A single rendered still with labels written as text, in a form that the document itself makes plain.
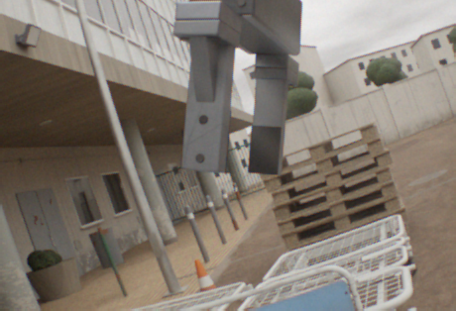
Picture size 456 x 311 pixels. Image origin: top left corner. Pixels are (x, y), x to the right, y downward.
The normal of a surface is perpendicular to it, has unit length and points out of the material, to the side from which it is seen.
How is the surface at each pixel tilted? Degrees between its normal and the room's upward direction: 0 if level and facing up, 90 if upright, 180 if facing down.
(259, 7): 113
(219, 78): 83
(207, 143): 83
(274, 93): 83
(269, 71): 83
